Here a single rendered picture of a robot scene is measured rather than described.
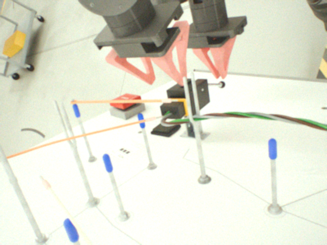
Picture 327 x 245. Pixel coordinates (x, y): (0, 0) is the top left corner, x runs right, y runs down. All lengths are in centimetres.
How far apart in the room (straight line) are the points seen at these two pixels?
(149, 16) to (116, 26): 4
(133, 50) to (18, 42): 404
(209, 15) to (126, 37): 19
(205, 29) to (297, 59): 128
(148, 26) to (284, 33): 155
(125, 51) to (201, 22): 18
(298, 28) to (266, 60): 23
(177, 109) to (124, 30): 14
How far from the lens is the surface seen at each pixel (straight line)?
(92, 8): 27
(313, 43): 178
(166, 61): 34
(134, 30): 35
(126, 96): 65
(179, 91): 45
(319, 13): 157
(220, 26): 51
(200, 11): 51
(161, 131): 52
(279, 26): 191
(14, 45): 439
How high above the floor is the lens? 149
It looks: 45 degrees down
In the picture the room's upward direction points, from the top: 67 degrees counter-clockwise
